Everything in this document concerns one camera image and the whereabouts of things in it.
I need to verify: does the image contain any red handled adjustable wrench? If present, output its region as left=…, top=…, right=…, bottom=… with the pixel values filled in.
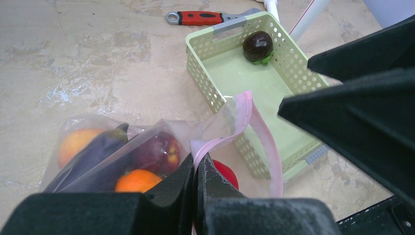
left=165, top=8, right=261, bottom=26

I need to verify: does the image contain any purple toy eggplant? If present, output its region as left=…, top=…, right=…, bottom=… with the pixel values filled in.
left=44, top=123, right=132, bottom=192

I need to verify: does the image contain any clear zip top bag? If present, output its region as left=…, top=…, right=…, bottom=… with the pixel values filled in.
left=40, top=91, right=283, bottom=197

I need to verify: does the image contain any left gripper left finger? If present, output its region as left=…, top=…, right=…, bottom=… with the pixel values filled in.
left=1, top=155, right=194, bottom=235

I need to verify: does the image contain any pink toy peach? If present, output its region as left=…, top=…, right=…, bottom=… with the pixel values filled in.
left=58, top=128, right=105, bottom=169

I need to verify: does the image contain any red toy tomato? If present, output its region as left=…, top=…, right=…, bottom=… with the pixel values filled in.
left=213, top=160, right=239, bottom=189

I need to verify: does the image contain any light green plastic basket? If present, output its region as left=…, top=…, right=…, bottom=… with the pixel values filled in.
left=186, top=11, right=329, bottom=180

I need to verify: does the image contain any white pvc pipe frame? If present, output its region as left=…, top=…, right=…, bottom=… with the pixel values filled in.
left=256, top=0, right=331, bottom=42

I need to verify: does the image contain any dark purple toy tomato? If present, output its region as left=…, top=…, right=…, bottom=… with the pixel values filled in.
left=242, top=31, right=274, bottom=65

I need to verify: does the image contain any orange toy pumpkin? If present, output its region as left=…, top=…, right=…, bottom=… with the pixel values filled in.
left=115, top=169, right=162, bottom=193

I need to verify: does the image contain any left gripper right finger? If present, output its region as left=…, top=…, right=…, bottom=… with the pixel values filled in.
left=194, top=154, right=341, bottom=235

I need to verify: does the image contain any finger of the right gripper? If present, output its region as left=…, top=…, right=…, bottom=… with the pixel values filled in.
left=307, top=16, right=415, bottom=81
left=278, top=69, right=415, bottom=206

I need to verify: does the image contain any dark red toy apple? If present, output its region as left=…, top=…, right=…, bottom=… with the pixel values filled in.
left=132, top=131, right=180, bottom=177

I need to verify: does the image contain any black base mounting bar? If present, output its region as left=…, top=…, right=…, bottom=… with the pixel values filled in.
left=337, top=196, right=415, bottom=235

